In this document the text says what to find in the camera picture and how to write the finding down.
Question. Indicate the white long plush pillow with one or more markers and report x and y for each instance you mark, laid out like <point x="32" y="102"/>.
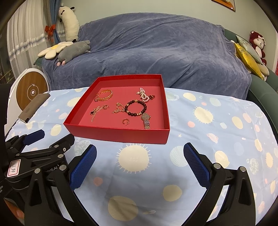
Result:
<point x="70" y="22"/>

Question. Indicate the brown flat case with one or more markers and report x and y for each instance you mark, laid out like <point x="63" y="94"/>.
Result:
<point x="32" y="107"/>

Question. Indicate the purple blue blanket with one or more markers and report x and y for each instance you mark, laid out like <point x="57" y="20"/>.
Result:
<point x="189" y="54"/>

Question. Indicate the grey green cushion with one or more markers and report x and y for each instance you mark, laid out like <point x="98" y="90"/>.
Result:
<point x="249" y="48"/>

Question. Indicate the left hand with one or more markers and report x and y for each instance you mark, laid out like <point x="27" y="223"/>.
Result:
<point x="18" y="213"/>

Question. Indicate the green sofa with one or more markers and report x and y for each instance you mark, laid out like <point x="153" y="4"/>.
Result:
<point x="264" y="96"/>

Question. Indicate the small gold ear cuff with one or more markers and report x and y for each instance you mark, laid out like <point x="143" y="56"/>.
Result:
<point x="126" y="122"/>

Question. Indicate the grey plush toy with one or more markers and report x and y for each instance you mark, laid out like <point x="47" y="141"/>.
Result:
<point x="72" y="51"/>

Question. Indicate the round wooden white device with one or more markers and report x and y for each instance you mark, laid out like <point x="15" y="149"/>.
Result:
<point x="26" y="87"/>

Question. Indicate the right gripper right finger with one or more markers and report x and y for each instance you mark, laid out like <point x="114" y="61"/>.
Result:
<point x="238" y="207"/>

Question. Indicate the gold cushion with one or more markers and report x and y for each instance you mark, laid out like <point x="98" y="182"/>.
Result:
<point x="248" y="61"/>

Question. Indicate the red monkey plush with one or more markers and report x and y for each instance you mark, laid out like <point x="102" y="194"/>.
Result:
<point x="258" y="43"/>

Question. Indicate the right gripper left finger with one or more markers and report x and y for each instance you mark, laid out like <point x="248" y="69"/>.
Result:
<point x="40" y="210"/>

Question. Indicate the cream flower plush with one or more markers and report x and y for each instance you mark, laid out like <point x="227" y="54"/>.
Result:
<point x="51" y="52"/>

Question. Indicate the red jewelry tray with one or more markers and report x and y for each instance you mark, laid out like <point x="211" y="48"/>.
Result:
<point x="133" y="95"/>

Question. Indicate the gold braided bangle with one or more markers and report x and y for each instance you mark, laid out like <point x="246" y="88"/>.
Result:
<point x="103" y="95"/>

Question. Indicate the blue planet print cloth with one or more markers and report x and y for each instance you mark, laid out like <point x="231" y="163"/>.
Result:
<point x="152" y="184"/>

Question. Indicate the red bow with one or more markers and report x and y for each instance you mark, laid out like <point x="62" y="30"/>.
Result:
<point x="49" y="30"/>

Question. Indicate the gold watch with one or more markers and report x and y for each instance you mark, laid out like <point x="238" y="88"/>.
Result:
<point x="145" y="117"/>

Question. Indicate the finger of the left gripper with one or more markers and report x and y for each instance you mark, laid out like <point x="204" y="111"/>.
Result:
<point x="33" y="137"/>
<point x="61" y="146"/>

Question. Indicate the white curtain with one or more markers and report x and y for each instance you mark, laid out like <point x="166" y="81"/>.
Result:
<point x="26" y="36"/>

